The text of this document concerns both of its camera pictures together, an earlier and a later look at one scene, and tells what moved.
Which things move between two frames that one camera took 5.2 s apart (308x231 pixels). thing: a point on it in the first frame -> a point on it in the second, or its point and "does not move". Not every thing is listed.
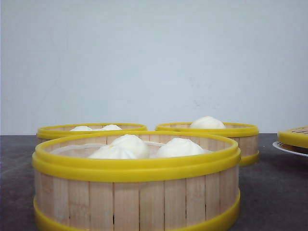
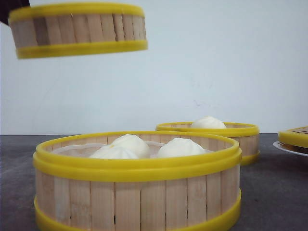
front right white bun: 181,147 does not move
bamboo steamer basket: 245,135 does not move
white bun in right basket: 207,122 does not move
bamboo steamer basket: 46,132 -> 57,30
